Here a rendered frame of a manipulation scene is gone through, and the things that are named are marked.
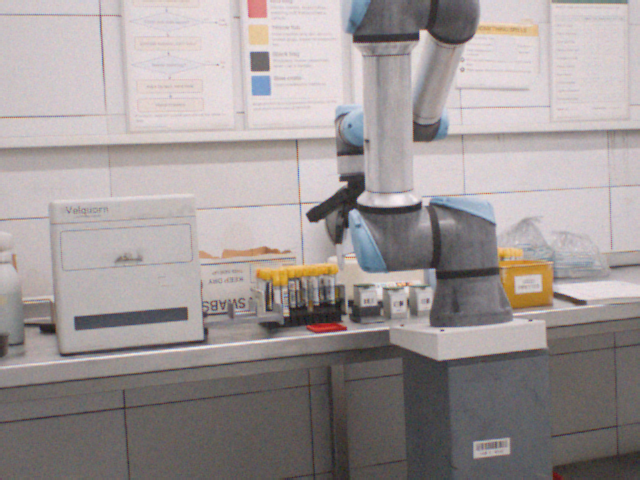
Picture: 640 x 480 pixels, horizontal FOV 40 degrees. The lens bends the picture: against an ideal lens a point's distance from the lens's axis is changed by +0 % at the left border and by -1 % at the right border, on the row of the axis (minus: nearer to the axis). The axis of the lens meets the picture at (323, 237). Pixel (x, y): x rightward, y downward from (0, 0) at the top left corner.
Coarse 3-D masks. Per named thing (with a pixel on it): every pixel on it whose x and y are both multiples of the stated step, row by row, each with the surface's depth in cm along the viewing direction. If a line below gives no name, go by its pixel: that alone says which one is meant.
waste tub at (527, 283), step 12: (504, 264) 214; (516, 264) 215; (528, 264) 213; (540, 264) 202; (552, 264) 203; (504, 276) 200; (516, 276) 201; (528, 276) 202; (540, 276) 203; (552, 276) 204; (504, 288) 200; (516, 288) 201; (528, 288) 202; (540, 288) 203; (552, 288) 204; (516, 300) 201; (528, 300) 202; (540, 300) 203; (552, 300) 204
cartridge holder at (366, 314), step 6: (354, 306) 195; (366, 306) 192; (372, 306) 192; (378, 306) 193; (354, 312) 195; (360, 312) 192; (366, 312) 192; (372, 312) 192; (378, 312) 193; (354, 318) 195; (360, 318) 190; (366, 318) 190; (372, 318) 191; (378, 318) 191
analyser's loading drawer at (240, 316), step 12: (252, 300) 184; (228, 312) 184; (240, 312) 186; (252, 312) 181; (264, 312) 187; (276, 312) 186; (204, 324) 177; (216, 324) 179; (228, 324) 179; (240, 324) 180
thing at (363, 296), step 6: (354, 288) 195; (360, 288) 193; (366, 288) 193; (372, 288) 194; (354, 294) 196; (360, 294) 192; (366, 294) 192; (372, 294) 193; (354, 300) 196; (360, 300) 192; (366, 300) 192; (372, 300) 193; (360, 306) 192
